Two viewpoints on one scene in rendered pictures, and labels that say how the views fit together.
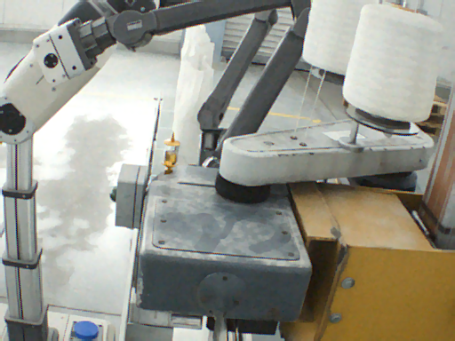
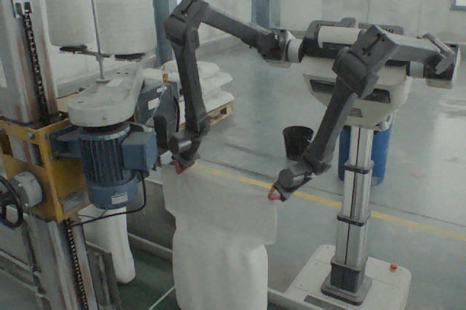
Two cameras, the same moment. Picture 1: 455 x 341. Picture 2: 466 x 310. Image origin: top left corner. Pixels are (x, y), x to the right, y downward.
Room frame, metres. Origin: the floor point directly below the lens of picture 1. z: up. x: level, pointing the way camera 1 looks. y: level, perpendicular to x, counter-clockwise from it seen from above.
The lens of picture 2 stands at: (2.18, -1.01, 1.79)
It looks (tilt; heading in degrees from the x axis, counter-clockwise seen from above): 23 degrees down; 129
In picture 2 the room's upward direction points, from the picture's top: 1 degrees counter-clockwise
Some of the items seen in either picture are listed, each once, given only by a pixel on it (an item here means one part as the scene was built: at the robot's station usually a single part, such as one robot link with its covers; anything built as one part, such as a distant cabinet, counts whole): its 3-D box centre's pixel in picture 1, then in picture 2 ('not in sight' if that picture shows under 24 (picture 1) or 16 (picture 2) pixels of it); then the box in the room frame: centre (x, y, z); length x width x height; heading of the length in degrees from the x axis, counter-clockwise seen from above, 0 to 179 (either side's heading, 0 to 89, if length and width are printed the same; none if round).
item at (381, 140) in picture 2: not in sight; (364, 141); (0.80, 2.28, 0.32); 0.51 x 0.48 x 0.65; 98
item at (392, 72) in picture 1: (395, 59); (68, 18); (0.81, -0.22, 1.61); 0.15 x 0.14 x 0.17; 8
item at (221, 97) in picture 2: not in sight; (205, 101); (-1.30, 2.57, 0.20); 0.67 x 0.43 x 0.15; 98
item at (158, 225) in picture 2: not in sight; (120, 201); (0.29, 0.21, 0.54); 1.05 x 0.02 x 0.41; 8
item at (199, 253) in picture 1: (211, 274); (129, 113); (0.77, 0.00, 1.21); 0.30 x 0.25 x 0.30; 8
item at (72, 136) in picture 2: not in sight; (77, 143); (1.02, -0.37, 1.27); 0.12 x 0.09 x 0.09; 98
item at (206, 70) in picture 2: not in sight; (188, 68); (-1.53, 2.56, 0.56); 0.67 x 0.43 x 0.15; 8
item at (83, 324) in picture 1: (86, 331); not in sight; (0.98, 0.28, 0.84); 0.06 x 0.06 x 0.02
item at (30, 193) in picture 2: not in sight; (24, 190); (0.90, -0.51, 1.14); 0.11 x 0.06 x 0.11; 8
